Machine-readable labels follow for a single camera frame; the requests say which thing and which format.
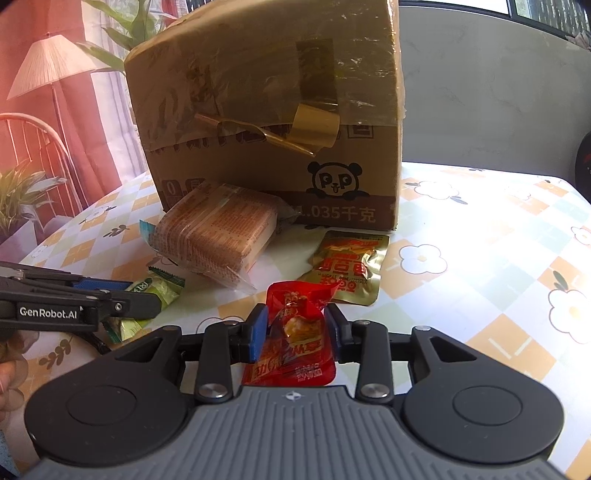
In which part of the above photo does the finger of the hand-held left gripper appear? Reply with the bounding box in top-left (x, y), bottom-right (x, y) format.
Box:
top-left (0, 261), bottom-right (136, 297)
top-left (79, 290), bottom-right (163, 321)

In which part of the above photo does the teal snack packet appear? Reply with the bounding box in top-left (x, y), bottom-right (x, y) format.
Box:
top-left (139, 220), bottom-right (162, 254)

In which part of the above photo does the yellow-green candy packet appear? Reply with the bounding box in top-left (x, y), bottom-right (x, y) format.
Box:
top-left (102, 318), bottom-right (145, 343)

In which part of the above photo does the gold snack packet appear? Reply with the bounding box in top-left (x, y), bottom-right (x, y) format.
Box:
top-left (295, 230), bottom-right (391, 306)

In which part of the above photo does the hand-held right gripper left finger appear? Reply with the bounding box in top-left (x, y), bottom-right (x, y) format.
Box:
top-left (111, 304), bottom-right (269, 402)

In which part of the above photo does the red snack packet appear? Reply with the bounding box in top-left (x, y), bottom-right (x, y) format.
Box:
top-left (242, 280), bottom-right (340, 387)

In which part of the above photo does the window with dark frame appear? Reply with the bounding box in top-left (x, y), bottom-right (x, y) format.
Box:
top-left (505, 0), bottom-right (591, 48)

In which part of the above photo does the checked floral tablecloth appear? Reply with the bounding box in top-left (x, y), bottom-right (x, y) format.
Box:
top-left (18, 161), bottom-right (591, 476)

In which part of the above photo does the clear wrapped cracker pack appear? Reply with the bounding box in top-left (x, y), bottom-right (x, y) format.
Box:
top-left (150, 182), bottom-right (296, 291)

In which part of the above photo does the person's left hand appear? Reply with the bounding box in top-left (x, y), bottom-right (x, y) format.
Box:
top-left (0, 333), bottom-right (29, 412)

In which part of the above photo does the brown cardboard box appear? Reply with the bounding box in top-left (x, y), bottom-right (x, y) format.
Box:
top-left (124, 0), bottom-right (407, 232)

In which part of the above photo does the printed red backdrop cloth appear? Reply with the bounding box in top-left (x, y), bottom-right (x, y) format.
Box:
top-left (0, 0), bottom-right (163, 265)

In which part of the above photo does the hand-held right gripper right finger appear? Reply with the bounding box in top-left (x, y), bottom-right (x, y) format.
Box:
top-left (323, 304), bottom-right (483, 405)

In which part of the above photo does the grey marbled panel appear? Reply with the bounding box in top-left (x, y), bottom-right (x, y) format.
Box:
top-left (399, 4), bottom-right (591, 179)

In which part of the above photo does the green candy packet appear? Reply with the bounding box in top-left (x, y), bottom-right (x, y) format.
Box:
top-left (124, 267), bottom-right (186, 319)

